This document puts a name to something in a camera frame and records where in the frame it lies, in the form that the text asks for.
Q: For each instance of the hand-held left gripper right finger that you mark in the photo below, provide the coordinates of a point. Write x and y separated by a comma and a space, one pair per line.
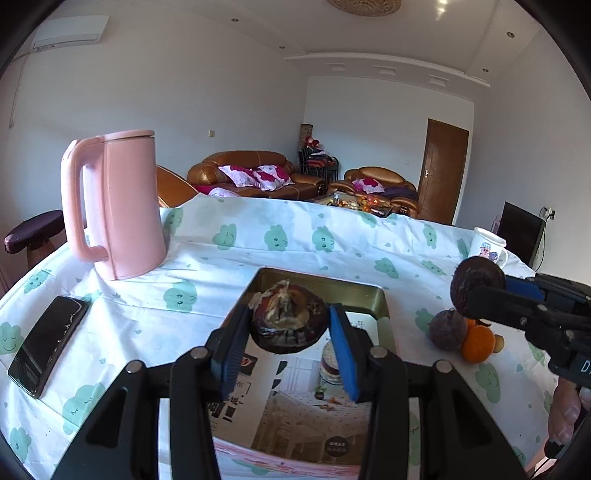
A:
347, 357

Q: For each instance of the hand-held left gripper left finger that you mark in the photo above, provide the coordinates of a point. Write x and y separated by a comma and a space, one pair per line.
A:
227, 364

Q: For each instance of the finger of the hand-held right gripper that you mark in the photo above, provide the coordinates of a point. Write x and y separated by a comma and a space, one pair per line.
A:
501, 307
524, 288

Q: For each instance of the dark round passion fruit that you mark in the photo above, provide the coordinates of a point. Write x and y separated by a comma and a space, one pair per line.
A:
478, 282

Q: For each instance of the gold metal tin box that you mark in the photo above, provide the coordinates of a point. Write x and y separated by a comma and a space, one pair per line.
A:
369, 300

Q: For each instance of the cracked dark mangosteen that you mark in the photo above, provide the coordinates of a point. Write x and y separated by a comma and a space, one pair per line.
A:
287, 318

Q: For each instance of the person's right hand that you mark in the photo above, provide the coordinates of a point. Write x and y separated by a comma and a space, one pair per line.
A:
563, 415

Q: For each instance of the small orange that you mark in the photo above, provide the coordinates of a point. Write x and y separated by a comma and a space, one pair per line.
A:
471, 324

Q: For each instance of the large orange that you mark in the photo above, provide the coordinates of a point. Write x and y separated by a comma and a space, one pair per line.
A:
478, 346

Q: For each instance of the white cartoon-print mug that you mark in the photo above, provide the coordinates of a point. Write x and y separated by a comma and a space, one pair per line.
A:
487, 249

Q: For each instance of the black monitor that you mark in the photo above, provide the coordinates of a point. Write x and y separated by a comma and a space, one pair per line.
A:
519, 233

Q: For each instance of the dark wrinkled passion fruit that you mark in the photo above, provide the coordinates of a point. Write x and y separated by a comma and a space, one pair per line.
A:
445, 331

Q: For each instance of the printed paper sheet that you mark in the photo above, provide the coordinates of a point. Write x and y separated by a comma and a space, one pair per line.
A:
295, 397

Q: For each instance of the white cloud-print tablecloth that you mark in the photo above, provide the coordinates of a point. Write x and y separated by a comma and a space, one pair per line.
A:
207, 258

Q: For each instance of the brown wooden door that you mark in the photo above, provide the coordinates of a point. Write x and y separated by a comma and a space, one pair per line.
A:
441, 173

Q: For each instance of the cluttered coffee table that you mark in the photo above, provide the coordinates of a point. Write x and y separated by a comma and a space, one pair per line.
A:
355, 203

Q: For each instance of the white magenta flower pillow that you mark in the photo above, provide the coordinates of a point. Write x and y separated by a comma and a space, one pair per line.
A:
368, 186
274, 177
238, 175

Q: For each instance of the short brown leather sofa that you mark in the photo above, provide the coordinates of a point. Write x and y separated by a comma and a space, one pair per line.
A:
383, 177

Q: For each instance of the black smartphone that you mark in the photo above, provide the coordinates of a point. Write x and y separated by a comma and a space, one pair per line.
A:
48, 344

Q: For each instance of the long brown leather sofa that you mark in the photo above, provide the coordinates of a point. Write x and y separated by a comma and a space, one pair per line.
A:
304, 180

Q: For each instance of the brown leather chair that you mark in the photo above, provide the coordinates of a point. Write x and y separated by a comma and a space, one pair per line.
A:
173, 187

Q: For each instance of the pink electric kettle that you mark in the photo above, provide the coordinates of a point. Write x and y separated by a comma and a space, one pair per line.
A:
124, 207

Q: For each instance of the stacked dark chairs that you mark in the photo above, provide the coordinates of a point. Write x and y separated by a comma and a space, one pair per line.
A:
318, 164

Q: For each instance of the purple cushioned stool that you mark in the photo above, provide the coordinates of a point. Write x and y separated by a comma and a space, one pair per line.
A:
32, 233

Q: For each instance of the woven ceiling lamp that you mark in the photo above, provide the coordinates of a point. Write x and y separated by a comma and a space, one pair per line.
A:
364, 5

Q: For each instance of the white air conditioner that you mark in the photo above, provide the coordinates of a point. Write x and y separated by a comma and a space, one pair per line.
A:
69, 32

